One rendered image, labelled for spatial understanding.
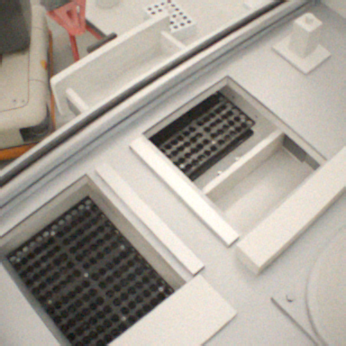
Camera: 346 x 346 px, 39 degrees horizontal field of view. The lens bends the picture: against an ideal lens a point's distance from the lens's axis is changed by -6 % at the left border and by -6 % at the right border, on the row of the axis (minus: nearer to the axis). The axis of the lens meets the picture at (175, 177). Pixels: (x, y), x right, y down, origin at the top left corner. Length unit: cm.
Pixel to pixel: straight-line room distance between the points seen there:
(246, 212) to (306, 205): 18
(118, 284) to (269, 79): 45
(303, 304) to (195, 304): 15
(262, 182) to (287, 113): 14
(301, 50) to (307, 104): 11
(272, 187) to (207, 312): 33
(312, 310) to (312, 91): 42
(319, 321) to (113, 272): 32
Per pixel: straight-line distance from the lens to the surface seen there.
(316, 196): 78
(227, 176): 88
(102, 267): 81
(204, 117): 94
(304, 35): 95
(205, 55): 91
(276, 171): 97
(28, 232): 93
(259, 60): 98
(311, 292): 73
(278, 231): 74
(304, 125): 90
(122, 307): 78
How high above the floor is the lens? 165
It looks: 60 degrees down
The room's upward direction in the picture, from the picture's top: 1 degrees counter-clockwise
